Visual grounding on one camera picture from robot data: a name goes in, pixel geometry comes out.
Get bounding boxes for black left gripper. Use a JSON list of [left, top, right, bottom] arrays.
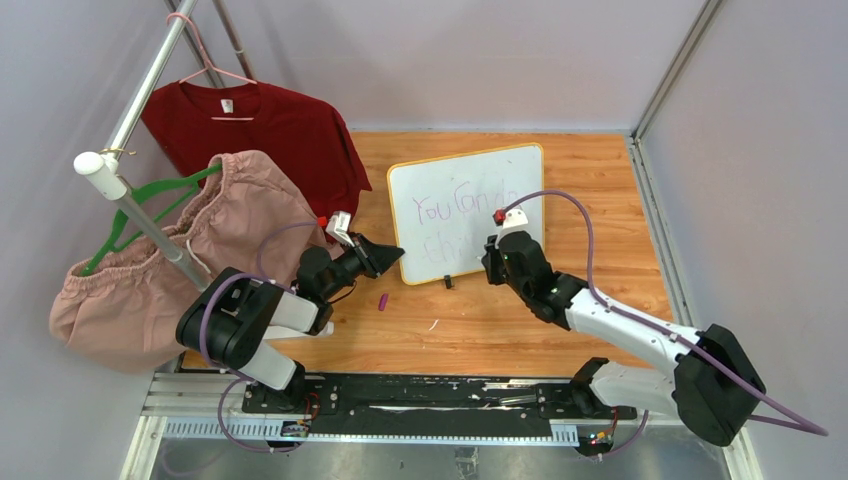
[[321, 233, 404, 301]]

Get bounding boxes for yellow-framed whiteboard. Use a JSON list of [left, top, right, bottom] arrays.
[[387, 143, 545, 285]]

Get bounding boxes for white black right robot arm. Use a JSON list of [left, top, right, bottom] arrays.
[[482, 231, 766, 447]]

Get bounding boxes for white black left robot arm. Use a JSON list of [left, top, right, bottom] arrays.
[[175, 233, 405, 413]]

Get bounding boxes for red t-shirt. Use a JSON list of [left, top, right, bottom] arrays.
[[141, 82, 372, 217]]

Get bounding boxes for pink clothes hanger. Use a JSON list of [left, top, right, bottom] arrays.
[[166, 12, 257, 87]]

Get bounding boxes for pink shorts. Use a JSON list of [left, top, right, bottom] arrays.
[[49, 150, 329, 374]]

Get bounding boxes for green clothes hanger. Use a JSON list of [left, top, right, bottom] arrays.
[[74, 152, 222, 284]]

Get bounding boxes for silver clothes rack pole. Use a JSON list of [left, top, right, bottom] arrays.
[[72, 0, 213, 293]]

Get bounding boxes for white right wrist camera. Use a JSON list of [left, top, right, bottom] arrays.
[[493, 207, 529, 247]]

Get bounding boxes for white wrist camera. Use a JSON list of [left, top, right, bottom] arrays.
[[325, 211, 354, 247], [493, 207, 529, 247]]

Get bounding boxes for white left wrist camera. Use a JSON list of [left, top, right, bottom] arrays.
[[325, 211, 354, 247]]

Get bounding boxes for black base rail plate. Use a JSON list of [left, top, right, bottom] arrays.
[[241, 372, 637, 440]]

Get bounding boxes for grey aluminium frame post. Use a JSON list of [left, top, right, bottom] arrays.
[[631, 0, 725, 143]]

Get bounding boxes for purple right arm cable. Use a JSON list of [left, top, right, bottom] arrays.
[[503, 190, 829, 458]]

